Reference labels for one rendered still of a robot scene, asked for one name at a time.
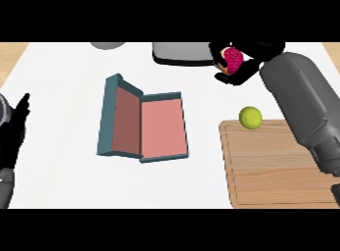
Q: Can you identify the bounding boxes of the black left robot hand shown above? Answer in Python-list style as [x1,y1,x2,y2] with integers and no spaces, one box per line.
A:
[0,92,32,176]

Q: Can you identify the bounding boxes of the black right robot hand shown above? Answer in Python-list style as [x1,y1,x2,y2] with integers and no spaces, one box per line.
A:
[207,41,287,87]

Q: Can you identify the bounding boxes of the teal and pink open box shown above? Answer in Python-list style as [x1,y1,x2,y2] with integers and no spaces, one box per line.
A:
[96,73,189,164]

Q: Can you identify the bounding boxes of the wooden cutting board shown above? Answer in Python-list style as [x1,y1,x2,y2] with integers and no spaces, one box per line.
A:
[217,119,340,210]

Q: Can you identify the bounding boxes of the grey and black flat appliance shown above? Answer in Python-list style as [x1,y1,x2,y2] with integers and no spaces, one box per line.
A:
[151,41,217,67]

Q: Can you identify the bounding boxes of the green lime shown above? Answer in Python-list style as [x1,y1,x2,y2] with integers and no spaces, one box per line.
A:
[238,106,263,130]

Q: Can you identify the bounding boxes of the grey round object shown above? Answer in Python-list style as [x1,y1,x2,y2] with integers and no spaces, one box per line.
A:
[90,41,127,51]

